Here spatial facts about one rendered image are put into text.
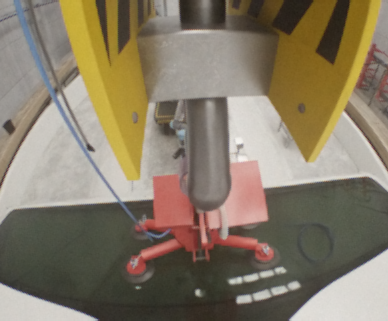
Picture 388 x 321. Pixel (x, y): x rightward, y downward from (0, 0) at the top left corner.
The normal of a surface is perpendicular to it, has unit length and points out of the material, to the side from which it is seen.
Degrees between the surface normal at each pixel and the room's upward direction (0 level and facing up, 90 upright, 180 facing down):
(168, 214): 17
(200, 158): 72
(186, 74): 90
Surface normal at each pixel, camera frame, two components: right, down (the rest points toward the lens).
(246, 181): 0.00, -0.34
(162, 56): 0.09, 0.76
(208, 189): -0.10, 0.26
